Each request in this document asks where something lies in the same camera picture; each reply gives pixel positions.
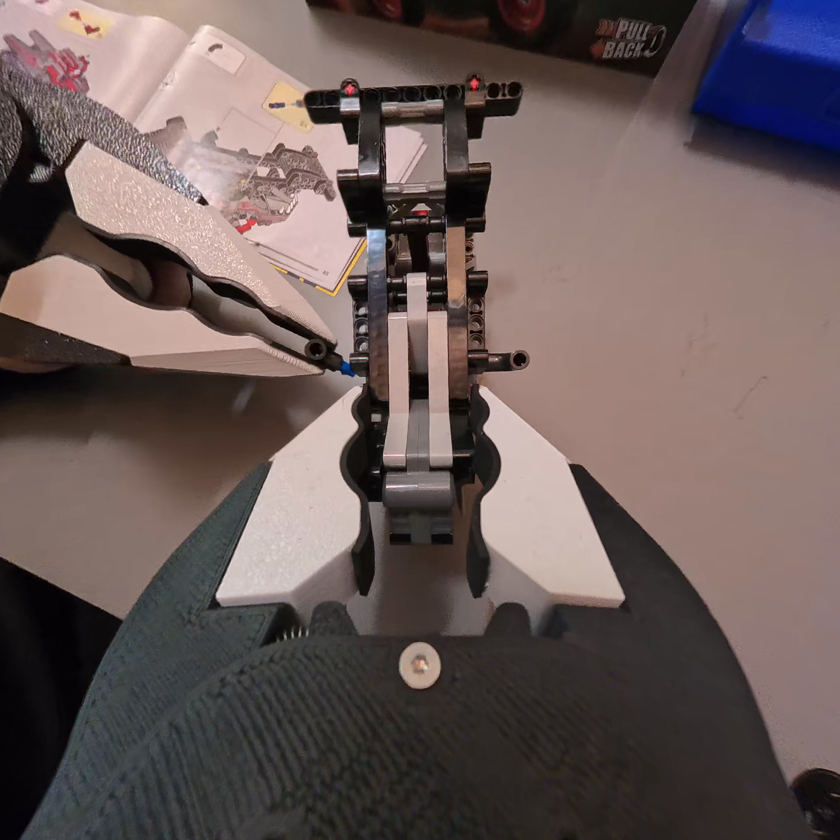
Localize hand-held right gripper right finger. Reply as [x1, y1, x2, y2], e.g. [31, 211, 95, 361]
[467, 386, 626, 611]

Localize dark printed toy box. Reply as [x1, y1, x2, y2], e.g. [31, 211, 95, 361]
[305, 0, 698, 77]

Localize person's dark pants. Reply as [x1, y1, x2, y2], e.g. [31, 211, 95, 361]
[0, 556, 127, 840]

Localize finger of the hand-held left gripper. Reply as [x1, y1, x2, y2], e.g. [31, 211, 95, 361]
[45, 141, 340, 353]
[0, 252, 327, 379]

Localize black chair base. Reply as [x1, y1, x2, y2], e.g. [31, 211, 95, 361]
[789, 766, 840, 840]

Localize brick-built toy vehicle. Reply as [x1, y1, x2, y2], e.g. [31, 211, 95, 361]
[303, 73, 531, 547]

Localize building instruction booklet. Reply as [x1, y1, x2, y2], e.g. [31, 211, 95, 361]
[0, 0, 429, 293]

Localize blue plastic bin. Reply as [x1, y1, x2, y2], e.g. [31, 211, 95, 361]
[691, 0, 840, 156]

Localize black connector with blue pin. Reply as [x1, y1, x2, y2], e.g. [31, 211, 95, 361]
[307, 338, 359, 380]

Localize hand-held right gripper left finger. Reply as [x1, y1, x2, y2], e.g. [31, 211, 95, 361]
[215, 384, 376, 619]

